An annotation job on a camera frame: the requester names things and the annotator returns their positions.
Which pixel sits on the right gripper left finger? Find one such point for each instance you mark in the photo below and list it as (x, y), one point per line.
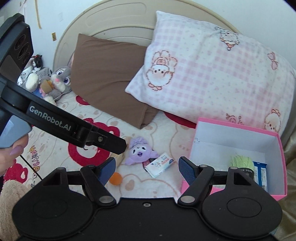
(95, 179)

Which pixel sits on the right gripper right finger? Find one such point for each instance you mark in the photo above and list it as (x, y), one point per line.
(199, 181)

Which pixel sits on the white tissue packet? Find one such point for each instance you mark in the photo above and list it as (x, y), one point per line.
(159, 165)

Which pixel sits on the purple plush toy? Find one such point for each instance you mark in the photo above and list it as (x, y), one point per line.
(139, 151)

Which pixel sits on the blue snack bar wrapper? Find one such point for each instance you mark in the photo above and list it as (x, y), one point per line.
(260, 174)

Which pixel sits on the person's left hand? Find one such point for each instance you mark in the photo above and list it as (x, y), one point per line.
(8, 155)

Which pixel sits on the orange ball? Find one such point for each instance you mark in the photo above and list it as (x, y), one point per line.
(116, 179)

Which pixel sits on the wooden block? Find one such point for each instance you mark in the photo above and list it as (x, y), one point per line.
(119, 159)

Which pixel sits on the black white cat plush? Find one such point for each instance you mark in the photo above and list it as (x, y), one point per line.
(29, 79)

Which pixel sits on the pink cardboard box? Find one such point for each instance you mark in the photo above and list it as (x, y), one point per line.
(215, 142)

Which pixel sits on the white red plush blanket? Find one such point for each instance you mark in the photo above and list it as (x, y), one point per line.
(165, 134)

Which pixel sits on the grey bunny plush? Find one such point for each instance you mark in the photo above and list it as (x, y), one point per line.
(53, 87)

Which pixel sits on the tan plush toy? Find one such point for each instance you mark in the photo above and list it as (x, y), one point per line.
(11, 193)

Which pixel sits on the brown pillow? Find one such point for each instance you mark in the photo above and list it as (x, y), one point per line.
(101, 71)

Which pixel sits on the pink checked cartoon pillow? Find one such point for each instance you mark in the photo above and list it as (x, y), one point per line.
(196, 69)

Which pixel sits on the gold satin curtain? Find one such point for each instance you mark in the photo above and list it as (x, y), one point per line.
(286, 230)

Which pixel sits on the beige curved headboard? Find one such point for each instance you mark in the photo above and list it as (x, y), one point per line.
(127, 21)

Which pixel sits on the yellow wall switch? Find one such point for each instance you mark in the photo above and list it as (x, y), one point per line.
(54, 38)

